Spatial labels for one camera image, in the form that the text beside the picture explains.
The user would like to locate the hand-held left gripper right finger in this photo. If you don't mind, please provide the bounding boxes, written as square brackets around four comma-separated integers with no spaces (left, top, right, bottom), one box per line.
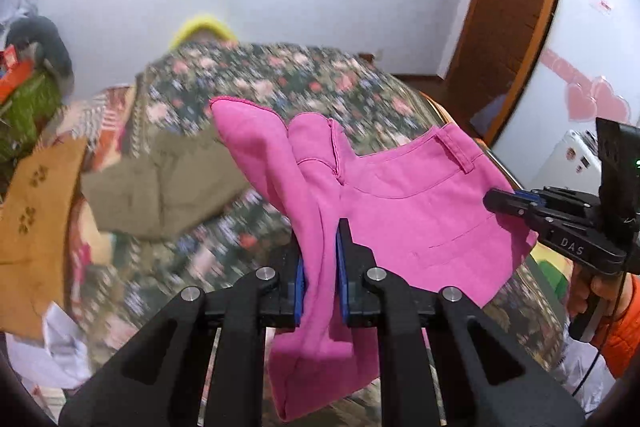
[336,218,586,427]

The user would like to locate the grey plush toy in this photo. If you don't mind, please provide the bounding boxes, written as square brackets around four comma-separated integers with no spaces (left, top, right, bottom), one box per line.
[5,17,75,82]

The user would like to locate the dark floral blanket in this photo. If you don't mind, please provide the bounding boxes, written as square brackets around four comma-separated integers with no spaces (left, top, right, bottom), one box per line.
[70,41,571,427]

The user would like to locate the rainbow coloured cloth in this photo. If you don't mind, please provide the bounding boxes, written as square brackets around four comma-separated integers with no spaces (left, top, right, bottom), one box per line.
[535,257,571,303]

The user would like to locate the striped orange blanket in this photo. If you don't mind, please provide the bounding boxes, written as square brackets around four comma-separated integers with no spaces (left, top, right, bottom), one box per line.
[40,84,146,288]

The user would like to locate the pink pants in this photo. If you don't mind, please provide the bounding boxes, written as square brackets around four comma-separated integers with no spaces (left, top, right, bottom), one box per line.
[209,97,538,423]

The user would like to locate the person's right forearm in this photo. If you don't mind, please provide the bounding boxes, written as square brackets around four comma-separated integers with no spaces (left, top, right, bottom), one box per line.
[597,274,640,378]

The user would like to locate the person's right hand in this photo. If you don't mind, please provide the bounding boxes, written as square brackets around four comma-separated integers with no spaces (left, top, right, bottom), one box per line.
[565,267,628,350]

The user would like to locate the olive green pants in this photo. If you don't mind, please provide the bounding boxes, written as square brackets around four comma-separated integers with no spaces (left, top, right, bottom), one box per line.
[80,127,251,242]

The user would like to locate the white appliance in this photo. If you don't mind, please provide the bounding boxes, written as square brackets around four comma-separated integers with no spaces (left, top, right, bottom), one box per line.
[537,129,608,195]

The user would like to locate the white papers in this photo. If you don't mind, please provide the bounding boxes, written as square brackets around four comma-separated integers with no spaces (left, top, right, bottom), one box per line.
[10,302,93,390]

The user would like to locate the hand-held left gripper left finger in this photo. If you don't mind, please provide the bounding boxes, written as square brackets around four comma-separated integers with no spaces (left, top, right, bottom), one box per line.
[59,252,306,427]

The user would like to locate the wooden wardrobe with heart doors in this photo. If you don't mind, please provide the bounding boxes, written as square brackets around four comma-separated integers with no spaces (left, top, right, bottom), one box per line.
[487,0,640,188]

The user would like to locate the brown wooden door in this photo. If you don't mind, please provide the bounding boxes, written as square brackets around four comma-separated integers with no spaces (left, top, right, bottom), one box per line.
[445,0,566,135]

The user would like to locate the brown wooden lap board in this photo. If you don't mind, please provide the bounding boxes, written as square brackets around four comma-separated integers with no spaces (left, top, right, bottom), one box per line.
[0,137,90,340]

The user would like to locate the yellow foam tube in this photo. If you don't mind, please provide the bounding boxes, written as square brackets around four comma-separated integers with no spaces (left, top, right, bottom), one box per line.
[169,13,240,52]

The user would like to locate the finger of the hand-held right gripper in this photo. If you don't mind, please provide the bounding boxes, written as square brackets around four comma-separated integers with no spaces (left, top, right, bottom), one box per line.
[515,187,596,208]
[482,188,545,229]

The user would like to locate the orange box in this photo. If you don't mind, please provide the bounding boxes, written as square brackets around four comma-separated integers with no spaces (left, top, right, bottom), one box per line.
[0,57,36,102]

